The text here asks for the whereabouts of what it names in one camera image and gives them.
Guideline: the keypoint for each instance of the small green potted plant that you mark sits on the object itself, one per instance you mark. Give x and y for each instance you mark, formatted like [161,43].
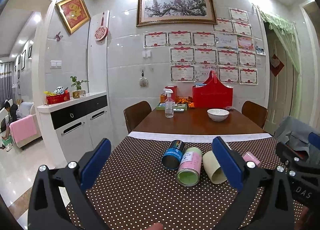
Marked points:
[79,92]

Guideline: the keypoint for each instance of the white black sideboard cabinet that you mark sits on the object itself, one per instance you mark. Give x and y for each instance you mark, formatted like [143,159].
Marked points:
[74,127]

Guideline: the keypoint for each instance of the green flat box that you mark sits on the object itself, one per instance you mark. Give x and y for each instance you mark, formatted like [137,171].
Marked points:
[161,106]

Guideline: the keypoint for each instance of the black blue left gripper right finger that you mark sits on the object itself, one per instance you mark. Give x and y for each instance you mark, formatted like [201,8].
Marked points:
[275,208]

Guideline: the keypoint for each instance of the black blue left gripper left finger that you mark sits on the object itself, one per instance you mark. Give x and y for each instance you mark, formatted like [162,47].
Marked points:
[46,207]

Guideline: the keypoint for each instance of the grey cloth on chair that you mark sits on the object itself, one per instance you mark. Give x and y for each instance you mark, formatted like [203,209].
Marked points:
[295,134]

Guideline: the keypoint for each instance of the brown wooden chair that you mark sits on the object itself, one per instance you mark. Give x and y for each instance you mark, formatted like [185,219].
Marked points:
[255,112]
[134,114]

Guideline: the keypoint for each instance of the pink green cylindrical cup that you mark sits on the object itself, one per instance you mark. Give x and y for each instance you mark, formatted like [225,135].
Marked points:
[188,173]

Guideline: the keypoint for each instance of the clear spray bottle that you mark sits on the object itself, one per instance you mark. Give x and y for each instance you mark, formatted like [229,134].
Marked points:
[169,110]

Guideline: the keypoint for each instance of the white wall light switch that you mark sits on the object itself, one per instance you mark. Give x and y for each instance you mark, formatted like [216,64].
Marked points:
[55,64]

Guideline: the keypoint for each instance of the right brown wooden chair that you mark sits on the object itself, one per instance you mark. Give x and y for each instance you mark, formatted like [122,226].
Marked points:
[255,112]

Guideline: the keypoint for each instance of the blue black printed can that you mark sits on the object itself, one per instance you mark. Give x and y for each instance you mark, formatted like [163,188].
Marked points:
[173,155]

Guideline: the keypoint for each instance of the small pink cup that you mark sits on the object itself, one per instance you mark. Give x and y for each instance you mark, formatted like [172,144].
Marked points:
[249,157]

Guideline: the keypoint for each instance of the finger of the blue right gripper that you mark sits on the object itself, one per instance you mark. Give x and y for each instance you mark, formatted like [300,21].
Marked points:
[314,140]

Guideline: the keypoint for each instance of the red diamond door decoration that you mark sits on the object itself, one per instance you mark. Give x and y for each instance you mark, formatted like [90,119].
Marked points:
[275,65]

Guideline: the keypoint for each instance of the left brown wooden chair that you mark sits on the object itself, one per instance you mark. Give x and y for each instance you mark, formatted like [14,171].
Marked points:
[134,114]

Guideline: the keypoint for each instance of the red box on table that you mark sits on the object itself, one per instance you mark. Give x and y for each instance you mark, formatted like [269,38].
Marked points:
[174,95]

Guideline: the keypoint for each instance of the red box on cabinet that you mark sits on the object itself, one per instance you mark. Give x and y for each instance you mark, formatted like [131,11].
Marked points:
[52,98]

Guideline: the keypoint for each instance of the white ceramic bowl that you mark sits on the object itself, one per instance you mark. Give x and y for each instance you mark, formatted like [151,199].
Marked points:
[217,115]

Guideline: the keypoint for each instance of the pink cloth on sofa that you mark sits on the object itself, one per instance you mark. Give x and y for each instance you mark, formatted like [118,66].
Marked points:
[23,128]

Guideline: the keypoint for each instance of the red round wall ornament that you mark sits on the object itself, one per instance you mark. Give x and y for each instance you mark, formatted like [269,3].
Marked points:
[102,30]

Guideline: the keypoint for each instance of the plum blossom framed painting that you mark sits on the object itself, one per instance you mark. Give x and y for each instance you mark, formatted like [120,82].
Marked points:
[153,12]

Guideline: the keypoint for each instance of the butterfly wall sticker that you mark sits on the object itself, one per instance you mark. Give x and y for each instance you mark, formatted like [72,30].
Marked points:
[58,36]

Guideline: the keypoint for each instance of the hanging white wall brush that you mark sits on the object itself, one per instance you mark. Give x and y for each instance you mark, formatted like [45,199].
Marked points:
[143,81]

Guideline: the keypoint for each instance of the red gift bag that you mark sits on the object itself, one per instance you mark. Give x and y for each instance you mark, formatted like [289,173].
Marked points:
[212,94]

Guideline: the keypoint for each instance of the cream paper cup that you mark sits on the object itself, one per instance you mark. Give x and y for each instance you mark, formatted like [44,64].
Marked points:
[213,168]

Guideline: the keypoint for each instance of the gold red framed picture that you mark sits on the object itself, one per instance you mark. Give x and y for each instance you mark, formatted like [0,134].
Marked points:
[73,13]

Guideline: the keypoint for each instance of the seated person in background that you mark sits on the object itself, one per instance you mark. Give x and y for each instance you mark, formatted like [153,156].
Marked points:
[12,112]

